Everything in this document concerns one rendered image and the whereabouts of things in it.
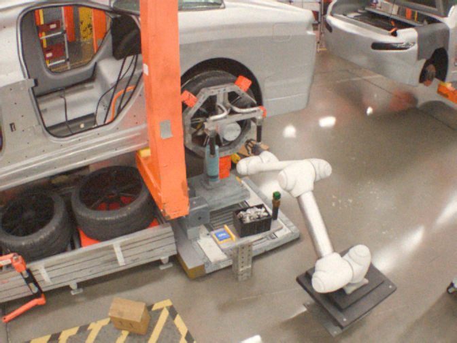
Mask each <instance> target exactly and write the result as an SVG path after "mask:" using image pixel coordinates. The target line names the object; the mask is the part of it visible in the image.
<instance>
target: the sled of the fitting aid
mask: <svg viewBox="0 0 457 343"><path fill-rule="evenodd" d="M230 172H231V173H232V175H234V177H236V179H238V181H239V182H240V183H241V184H242V185H243V190H242V191H237V192H235V193H231V194H229V195H225V196H223V197H219V198H216V199H213V200H210V201H207V202H208V204H209V211H210V212H212V211H214V210H218V209H220V208H224V207H227V206H230V205H233V204H235V203H239V202H241V201H245V200H247V199H250V191H249V190H248V188H247V187H246V186H245V185H244V184H243V183H242V182H241V180H240V179H239V178H238V177H237V176H236V175H235V174H234V173H233V172H232V171H230Z"/></svg>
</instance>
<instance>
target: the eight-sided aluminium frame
mask: <svg viewBox="0 0 457 343"><path fill-rule="evenodd" d="M231 91H235V92H236V93H237V94H238V95H239V96H241V97H242V98H243V97H249V98H250V99H252V100H253V101H254V102H255V103H256V101H255V100H254V99H253V98H251V97H250V96H249V95H248V94H247V93H245V92H244V91H243V90H241V89H239V87H238V86H237V85H236V84H233V83H228V84H221V85H217V86H211V87H206V88H202V90H201V91H200V92H199V94H198V95H197V96H196V98H197V99H198V101H197V102H196V103H195V105H194V106H193V107H192V108H191V107H190V106H188V107H187V108H186V109H185V110H184V112H183V113H182V127H183V138H184V145H185V146H186V147H187V148H189V149H191V150H192V151H194V152H195V153H197V154H199V155H200V156H202V157H203V158H205V150H204V149H202V148H201V147H199V146H197V145H196V144H194V143H193V142H192V139H191V126H190V118H191V117H192V116H193V114H194V113H195V112H196V111H197V110H198V109H199V107H200V106H201V104H202V103H203V102H204V101H205V100H206V99H207V97H208V96H210V95H216V94H218V93H224V92H231ZM250 104H251V103H249V104H247V109H248V108H251V107H250ZM255 129H256V124H255V123H254V122H252V121H251V120H250V118H247V125H246V127H245V128H244V129H243V131H242V132H241V133H240V134H239V136H238V137H237V138H236V139H235V141H234V142H233V143H232V144H231V145H230V146H225V147H222V148H219V149H218V152H219V158H220V157H224V156H227V155H230V154H235V153H237V151H239V149H240V148H241V147H242V146H243V144H244V143H245V142H246V140H247V139H248V138H249V137H250V136H251V134H252V133H253V132H254V131H255Z"/></svg>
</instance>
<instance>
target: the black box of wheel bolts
mask: <svg viewBox="0 0 457 343"><path fill-rule="evenodd" d="M271 218H272V216H271V215H270V213H269V211H268V209H267V208H266V207H265V205H264V204H263V203H261V204H258V205H255V206H249V207H246V208H240V209H237V210H233V225H234V227H235V229H236V231H237V233H238V235H239V237H240V238H244V237H248V236H251V235H256V234H259V233H264V232H266V231H270V230H271Z"/></svg>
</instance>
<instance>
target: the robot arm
mask: <svg viewBox="0 0 457 343"><path fill-rule="evenodd" d="M251 141H253V142H256V140H254V139H252V138H250V139H247V140H246V142H245V145H244V146H245V147H246V150H247V152H248V154H249V155H251V154H254V155H255V157H248V158H245V159H242V160H240V161H239V162H238V163H237V171H238V173H240V174H241V175H252V174H258V173H260V172H276V171H281V172H280V173H279V174H278V178H277V180H278V183H279V186H280V187H281V188H282V189H283V190H284V191H288V192H289V193H290V194H291V195H292V196H293V197H294V198H296V199H297V202H298V205H299V207H300V210H301V213H302V215H303V218H304V221H305V224H306V226H307V230H308V232H309V235H310V238H311V241H312V244H313V246H314V250H315V252H316V255H317V258H318V260H317V261H316V264H315V273H314V274H313V276H312V285H313V288H314V289H315V290H316V291H317V292H320V293H327V292H331V291H335V290H337V289H339V288H341V287H342V288H343V289H344V290H345V292H346V293H347V294H350V293H351V292H352V291H354V290H356V289H358V288H359V287H361V286H363V285H365V284H367V283H368V280H367V279H365V278H364V276H365V274H366V272H367V270H368V268H369V265H370V262H371V253H370V252H369V249H368V248H367V247H366V246H363V245H357V246H355V247H353V248H352V249H350V251H349V252H348V253H347V254H346V255H345V256H344V257H343V258H341V257H340V255H339V254H338V253H336V252H334V250H333V247H332V244H331V241H330V238H329V236H328V232H327V230H326V226H325V224H324V221H323V218H322V215H321V213H320V209H319V207H318V204H317V201H316V198H315V196H314V193H313V189H314V182H316V181H319V180H321V179H325V178H327V177H329V176H330V174H331V166H330V165H329V164H328V163H327V162H326V161H324V160H322V159H305V160H299V161H278V159H277V158H276V157H275V156H274V155H273V154H271V153H270V152H268V151H267V150H265V149H264V148H262V147H261V146H260V145H256V144H253V143H252V142H251ZM249 143H251V145H253V147H251V145H249ZM248 146H249V147H250V148H251V152H250V150H249V148H248Z"/></svg>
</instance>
